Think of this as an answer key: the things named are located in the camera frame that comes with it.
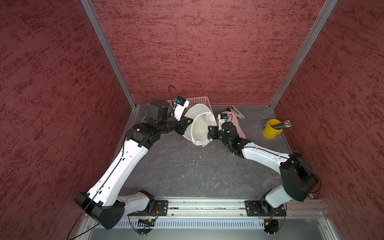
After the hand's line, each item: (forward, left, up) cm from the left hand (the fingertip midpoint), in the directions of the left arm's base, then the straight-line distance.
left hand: (190, 123), depth 67 cm
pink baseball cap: (+25, -28, -26) cm, 46 cm away
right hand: (+10, -12, -19) cm, 25 cm away
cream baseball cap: (+11, -6, -8) cm, 15 cm away
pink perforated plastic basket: (+47, -9, -30) cm, 56 cm away
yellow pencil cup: (+15, -52, -28) cm, 61 cm away
